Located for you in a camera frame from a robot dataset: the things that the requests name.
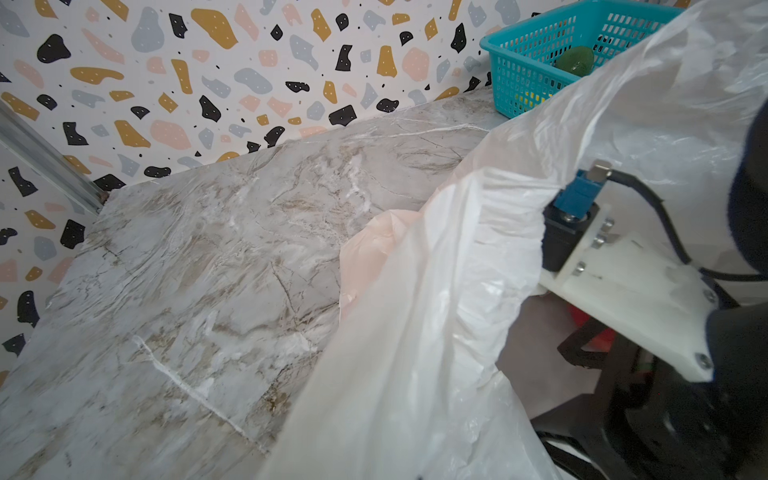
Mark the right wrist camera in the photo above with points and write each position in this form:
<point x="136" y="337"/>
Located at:
<point x="632" y="287"/>

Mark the left aluminium corner post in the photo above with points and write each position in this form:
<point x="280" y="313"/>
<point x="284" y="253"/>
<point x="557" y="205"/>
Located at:
<point x="44" y="159"/>

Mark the red apple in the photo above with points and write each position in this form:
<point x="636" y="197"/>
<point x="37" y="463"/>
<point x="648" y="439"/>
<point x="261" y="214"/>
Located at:
<point x="603" y="338"/>

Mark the green round fruit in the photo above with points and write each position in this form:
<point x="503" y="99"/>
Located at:
<point x="578" y="61"/>

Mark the teal plastic basket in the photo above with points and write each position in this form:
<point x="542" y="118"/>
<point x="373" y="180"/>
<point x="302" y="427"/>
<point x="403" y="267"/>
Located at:
<point x="522" y="56"/>

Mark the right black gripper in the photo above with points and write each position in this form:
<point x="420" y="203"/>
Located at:
<point x="648" y="422"/>

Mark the white plastic bag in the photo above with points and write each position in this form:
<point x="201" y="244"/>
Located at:
<point x="408" y="388"/>

